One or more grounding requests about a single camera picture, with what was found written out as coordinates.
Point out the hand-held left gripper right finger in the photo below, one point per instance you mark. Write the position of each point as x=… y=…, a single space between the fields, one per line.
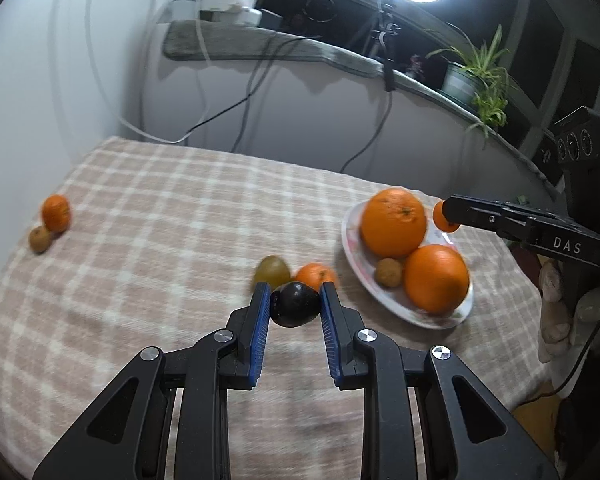
x=330 y=340

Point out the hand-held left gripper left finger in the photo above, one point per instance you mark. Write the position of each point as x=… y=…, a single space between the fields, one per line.
x=261 y=330

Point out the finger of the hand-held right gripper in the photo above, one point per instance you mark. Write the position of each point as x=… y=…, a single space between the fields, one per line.
x=480 y=212

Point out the dark purple round fruit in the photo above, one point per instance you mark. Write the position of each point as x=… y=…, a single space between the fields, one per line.
x=294 y=305

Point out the tiny orange kumquat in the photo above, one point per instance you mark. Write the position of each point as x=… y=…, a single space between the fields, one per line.
x=314 y=275
x=440 y=223

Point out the large orange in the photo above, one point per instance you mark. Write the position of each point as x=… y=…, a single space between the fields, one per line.
x=436 y=280
x=392 y=225

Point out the small brown round fruit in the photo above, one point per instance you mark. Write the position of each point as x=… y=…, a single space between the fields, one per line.
x=390 y=272
x=40 y=239

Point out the white floral plate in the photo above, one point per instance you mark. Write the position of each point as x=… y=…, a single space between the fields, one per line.
x=354 y=247

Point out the person's right hand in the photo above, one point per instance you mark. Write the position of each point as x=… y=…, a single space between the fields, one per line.
x=550 y=310

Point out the small green round fruit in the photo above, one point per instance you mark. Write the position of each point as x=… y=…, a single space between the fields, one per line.
x=272 y=269

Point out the green spider plant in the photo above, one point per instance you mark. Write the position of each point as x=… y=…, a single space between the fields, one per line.
x=485 y=95

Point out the beige checkered tablecloth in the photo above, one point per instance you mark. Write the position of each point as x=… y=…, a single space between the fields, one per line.
x=155 y=260

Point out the white plant pot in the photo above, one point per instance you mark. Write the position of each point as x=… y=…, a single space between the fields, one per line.
x=455 y=82

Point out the black tripod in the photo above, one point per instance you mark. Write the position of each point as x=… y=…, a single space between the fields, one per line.
x=386 y=25

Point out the small mandarin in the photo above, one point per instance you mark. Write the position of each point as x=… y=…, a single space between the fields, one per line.
x=56 y=212

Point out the grey windowsill cover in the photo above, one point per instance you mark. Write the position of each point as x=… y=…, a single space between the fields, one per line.
x=255 y=42

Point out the white power adapters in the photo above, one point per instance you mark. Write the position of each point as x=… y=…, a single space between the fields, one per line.
x=225 y=2

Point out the white window frame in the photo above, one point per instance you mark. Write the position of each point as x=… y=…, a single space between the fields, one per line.
x=530 y=60

